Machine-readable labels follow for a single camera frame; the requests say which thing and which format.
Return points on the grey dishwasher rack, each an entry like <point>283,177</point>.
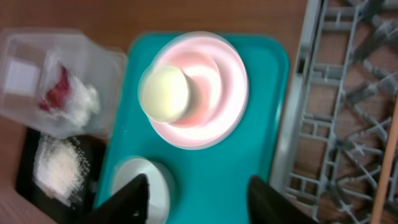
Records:
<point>338,113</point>

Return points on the white napkin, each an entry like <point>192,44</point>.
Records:
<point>83,101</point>

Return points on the pink bowl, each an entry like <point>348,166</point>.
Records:
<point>205,84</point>

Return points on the wooden chopstick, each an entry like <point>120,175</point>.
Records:
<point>388,158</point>

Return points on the grey bowl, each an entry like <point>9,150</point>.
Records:
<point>162,186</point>

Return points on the clear plastic bin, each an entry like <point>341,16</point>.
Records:
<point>29,67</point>

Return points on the pale green cup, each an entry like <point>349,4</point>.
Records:
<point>164,93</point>

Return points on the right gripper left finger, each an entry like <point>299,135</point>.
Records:
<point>128,205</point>

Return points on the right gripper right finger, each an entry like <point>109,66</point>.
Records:
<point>267,206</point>

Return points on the black plastic tray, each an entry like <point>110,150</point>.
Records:
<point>92,150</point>

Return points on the red foil snack wrapper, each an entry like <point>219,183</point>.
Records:
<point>55,98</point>

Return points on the pink plate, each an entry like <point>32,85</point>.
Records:
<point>234,96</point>

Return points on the white rice leftovers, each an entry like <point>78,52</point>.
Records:
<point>60,169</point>

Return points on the teal serving tray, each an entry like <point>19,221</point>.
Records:
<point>212,182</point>

